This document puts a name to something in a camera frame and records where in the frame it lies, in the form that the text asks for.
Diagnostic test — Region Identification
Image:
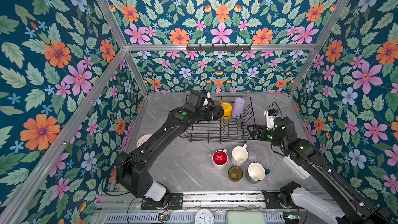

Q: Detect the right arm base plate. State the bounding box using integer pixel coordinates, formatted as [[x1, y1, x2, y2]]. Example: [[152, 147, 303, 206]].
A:
[[261, 190, 297, 209]]

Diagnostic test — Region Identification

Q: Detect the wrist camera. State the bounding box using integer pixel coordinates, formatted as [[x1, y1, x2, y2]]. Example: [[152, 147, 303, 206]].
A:
[[201, 89, 210, 105], [264, 109, 277, 129]]

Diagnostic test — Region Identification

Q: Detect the cream white mug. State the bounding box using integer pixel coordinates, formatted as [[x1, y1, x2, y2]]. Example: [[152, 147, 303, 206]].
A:
[[231, 144, 248, 167]]

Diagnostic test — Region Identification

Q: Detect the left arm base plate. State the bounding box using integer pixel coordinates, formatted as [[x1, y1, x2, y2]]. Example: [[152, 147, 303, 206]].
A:
[[141, 192, 184, 210]]

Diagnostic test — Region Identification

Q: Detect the clear glass cup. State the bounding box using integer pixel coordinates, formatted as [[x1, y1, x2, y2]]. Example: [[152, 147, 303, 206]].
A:
[[248, 148, 263, 163]]

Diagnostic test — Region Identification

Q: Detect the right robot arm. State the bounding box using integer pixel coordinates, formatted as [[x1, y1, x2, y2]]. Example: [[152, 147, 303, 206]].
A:
[[247, 117, 392, 224]]

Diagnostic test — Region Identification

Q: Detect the lavender plastic cup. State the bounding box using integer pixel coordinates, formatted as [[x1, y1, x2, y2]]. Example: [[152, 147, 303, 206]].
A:
[[231, 97, 245, 118]]

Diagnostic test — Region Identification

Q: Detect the round beige kitchen timer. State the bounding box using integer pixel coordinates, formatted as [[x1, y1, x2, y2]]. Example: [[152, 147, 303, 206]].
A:
[[136, 134, 152, 148]]

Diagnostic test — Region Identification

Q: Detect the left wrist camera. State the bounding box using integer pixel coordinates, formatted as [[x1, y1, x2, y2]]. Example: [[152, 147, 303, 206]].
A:
[[201, 89, 210, 105]]

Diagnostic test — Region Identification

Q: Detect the yellow mug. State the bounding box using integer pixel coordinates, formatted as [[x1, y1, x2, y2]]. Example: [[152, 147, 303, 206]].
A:
[[219, 102, 232, 120]]

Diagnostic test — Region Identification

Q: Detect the olive green glass cup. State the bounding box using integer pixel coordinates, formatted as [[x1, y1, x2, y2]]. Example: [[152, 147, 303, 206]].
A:
[[228, 166, 243, 182]]

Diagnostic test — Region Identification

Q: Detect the black wire dish rack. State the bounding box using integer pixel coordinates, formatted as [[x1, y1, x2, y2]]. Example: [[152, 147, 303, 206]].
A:
[[180, 96, 256, 144]]

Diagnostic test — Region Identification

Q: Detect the wall hook rail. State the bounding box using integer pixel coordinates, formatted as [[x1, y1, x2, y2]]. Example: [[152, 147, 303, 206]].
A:
[[186, 44, 252, 52]]

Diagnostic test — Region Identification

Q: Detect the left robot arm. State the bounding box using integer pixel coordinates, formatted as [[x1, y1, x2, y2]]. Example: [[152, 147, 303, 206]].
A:
[[116, 90, 224, 207]]

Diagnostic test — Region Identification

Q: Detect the pale green sponge pad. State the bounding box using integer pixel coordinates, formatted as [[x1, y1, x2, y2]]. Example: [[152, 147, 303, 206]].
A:
[[226, 211, 266, 224]]

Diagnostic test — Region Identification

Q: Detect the red interior white mug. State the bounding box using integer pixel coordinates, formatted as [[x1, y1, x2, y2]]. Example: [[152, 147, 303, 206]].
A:
[[212, 149, 229, 170]]

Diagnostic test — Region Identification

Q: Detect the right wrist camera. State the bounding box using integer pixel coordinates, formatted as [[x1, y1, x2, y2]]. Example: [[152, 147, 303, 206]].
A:
[[264, 109, 277, 129]]

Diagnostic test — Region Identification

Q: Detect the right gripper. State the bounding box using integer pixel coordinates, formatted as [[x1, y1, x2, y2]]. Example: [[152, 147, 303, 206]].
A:
[[246, 124, 286, 151]]

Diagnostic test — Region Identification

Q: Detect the white mug green handle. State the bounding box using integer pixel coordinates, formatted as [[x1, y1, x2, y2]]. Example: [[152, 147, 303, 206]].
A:
[[247, 163, 270, 183]]

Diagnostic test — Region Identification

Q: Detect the white analog clock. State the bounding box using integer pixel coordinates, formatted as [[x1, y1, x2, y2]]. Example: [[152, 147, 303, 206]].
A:
[[194, 208, 214, 224]]

